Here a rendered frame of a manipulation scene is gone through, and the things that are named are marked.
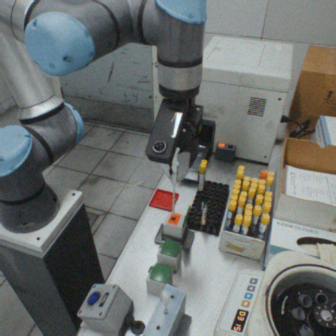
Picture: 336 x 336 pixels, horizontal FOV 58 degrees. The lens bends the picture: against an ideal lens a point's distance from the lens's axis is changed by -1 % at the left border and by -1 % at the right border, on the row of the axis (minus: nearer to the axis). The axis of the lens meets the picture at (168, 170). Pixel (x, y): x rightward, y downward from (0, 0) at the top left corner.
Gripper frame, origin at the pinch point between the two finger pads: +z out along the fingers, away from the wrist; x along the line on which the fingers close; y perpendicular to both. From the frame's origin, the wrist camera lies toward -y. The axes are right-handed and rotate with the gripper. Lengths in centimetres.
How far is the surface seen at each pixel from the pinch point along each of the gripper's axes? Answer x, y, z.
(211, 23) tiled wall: 29, 169, 15
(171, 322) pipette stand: -7.4, -24.2, 10.6
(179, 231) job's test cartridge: -2.2, -2.0, 14.5
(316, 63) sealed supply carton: -31, 84, 3
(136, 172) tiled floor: 64, 112, 108
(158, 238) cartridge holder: 3.1, -2.1, 19.2
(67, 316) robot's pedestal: 29, -16, 53
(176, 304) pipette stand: -7.3, -21.0, 10.6
